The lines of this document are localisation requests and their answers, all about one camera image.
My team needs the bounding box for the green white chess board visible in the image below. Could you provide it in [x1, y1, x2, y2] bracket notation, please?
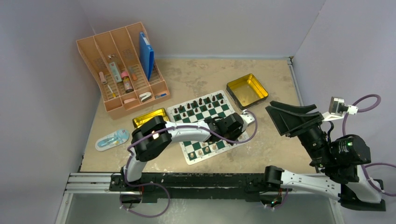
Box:
[166, 90, 241, 165]

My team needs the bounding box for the pink desk organizer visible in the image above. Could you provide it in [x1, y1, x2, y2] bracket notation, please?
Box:
[76, 22, 170, 119]

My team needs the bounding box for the blue round card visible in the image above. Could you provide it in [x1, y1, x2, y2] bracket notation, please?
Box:
[95, 129, 130, 152]

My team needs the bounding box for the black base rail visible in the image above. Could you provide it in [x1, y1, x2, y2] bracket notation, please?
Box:
[66, 172, 291, 205]

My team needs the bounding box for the pink eraser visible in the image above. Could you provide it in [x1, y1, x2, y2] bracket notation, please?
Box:
[98, 71, 107, 84]

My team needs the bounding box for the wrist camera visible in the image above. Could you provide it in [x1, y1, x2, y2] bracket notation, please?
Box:
[240, 113, 255, 128]
[322, 97, 358, 121]

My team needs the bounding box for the gold tin with pieces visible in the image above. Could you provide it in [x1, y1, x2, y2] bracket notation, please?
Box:
[132, 108, 169, 129]

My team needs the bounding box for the grey green box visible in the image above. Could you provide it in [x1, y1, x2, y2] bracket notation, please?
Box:
[109, 62, 122, 83]

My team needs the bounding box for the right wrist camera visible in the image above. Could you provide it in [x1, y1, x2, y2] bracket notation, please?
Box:
[322, 97, 358, 121]

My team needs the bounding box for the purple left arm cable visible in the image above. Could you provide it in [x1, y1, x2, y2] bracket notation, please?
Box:
[119, 110, 259, 218]

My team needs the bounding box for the empty gold tin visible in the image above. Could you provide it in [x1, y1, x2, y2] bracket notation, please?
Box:
[226, 73, 269, 111]

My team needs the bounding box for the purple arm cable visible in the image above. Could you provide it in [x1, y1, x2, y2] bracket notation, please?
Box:
[264, 94, 396, 211]
[119, 110, 259, 218]

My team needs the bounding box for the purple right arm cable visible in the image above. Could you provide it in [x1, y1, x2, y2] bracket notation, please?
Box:
[264, 94, 396, 211]

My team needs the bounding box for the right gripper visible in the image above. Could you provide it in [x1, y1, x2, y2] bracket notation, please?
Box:
[263, 100, 333, 167]

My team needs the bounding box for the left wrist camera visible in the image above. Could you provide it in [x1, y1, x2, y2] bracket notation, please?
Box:
[240, 113, 255, 128]

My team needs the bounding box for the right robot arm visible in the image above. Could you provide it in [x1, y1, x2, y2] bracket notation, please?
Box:
[262, 97, 386, 211]

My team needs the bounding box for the white stapler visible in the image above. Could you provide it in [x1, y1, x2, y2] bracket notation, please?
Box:
[139, 91, 152, 103]

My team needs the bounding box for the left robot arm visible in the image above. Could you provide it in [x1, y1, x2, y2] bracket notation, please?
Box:
[121, 113, 248, 191]

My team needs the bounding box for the blue folder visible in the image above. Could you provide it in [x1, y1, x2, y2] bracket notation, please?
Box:
[139, 32, 154, 81]

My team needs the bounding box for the pink cap bottle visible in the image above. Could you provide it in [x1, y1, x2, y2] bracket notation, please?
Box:
[121, 71, 134, 93]

